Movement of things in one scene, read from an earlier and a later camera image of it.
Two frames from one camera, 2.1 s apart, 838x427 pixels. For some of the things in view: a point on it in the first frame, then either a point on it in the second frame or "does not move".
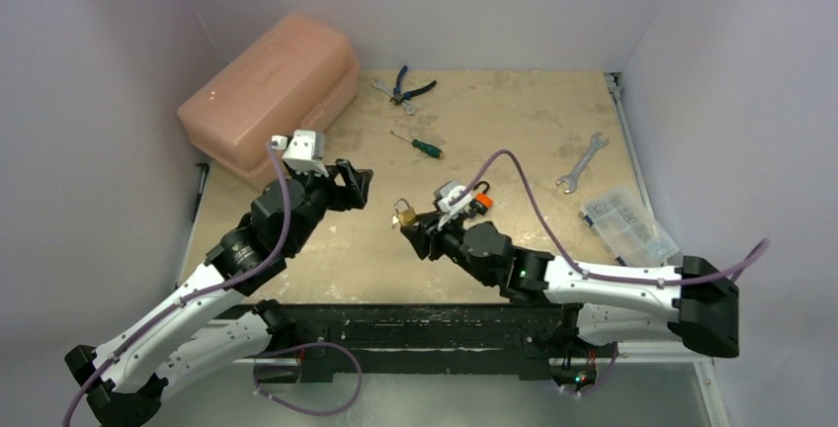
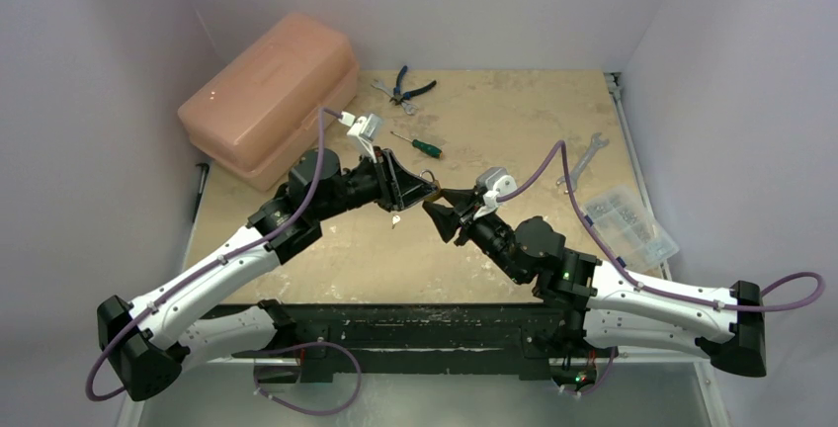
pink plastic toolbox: (295, 75) does not move
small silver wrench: (410, 109) does not move
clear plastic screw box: (632, 234) does not move
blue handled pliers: (398, 97) does not move
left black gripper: (345, 197) → (411, 187)
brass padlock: (407, 217) → (436, 184)
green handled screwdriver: (430, 150) does not move
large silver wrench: (571, 179) does not move
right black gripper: (434, 238) → (467, 215)
